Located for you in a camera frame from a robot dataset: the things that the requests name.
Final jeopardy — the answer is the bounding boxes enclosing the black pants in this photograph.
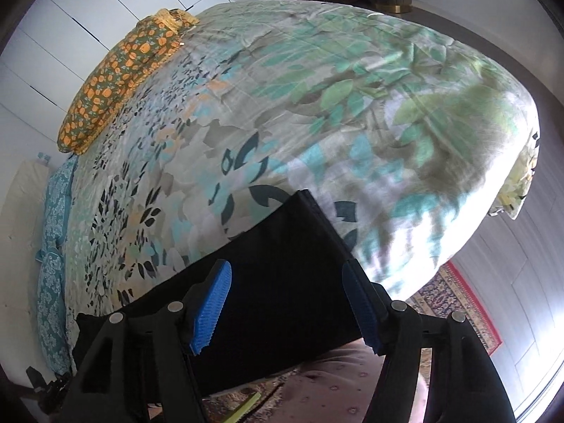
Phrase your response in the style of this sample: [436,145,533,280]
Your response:
[72,188,376,406]

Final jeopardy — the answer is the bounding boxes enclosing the red patterned rug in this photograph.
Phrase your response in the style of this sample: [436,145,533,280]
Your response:
[407,262,503,355]

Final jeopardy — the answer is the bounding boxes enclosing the blue patterned pillow near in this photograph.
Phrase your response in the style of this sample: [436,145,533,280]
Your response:
[36,248,72,375]

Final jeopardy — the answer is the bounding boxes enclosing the blue patterned pillow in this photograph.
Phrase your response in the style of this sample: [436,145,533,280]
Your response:
[35,155,78,262]
[36,248,72,375]

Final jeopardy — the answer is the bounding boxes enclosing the green plastic stool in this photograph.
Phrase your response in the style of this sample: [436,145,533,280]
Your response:
[222,390,262,423]

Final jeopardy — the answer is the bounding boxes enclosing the cream padded headboard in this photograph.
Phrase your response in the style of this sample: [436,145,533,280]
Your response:
[1,160,50,369]

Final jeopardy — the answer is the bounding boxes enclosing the blue patterned pillow far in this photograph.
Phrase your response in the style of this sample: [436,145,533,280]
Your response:
[35,155,78,262]

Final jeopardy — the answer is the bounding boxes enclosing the floral leaf bed sheet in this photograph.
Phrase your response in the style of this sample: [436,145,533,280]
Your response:
[65,0,540,318]

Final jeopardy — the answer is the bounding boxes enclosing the orange floral folded quilt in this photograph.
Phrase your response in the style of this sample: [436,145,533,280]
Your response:
[57,9,199,155]

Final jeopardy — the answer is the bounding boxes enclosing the white wardrobe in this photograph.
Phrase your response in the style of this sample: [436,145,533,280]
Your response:
[1,0,237,163]

